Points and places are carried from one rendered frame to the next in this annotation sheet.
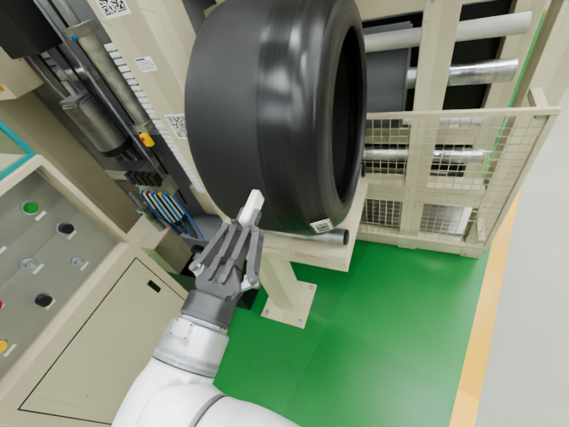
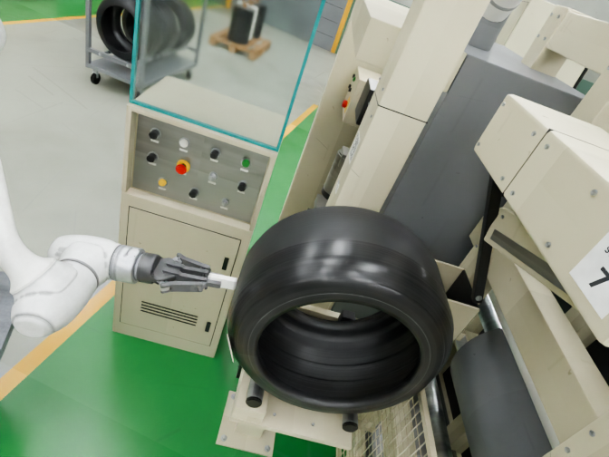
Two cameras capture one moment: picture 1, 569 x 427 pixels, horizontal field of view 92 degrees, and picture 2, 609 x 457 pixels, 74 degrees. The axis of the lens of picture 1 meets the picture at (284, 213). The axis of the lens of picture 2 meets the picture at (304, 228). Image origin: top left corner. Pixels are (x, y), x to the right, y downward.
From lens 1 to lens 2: 0.69 m
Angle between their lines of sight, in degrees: 37
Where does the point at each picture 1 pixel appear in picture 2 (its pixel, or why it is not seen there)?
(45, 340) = (169, 204)
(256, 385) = (157, 396)
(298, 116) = (266, 280)
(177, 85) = not seen: hidden behind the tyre
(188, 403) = (93, 261)
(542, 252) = not seen: outside the picture
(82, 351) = (167, 228)
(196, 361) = (115, 263)
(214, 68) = (302, 222)
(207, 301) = (149, 261)
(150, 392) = (101, 245)
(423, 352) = not seen: outside the picture
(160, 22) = (356, 182)
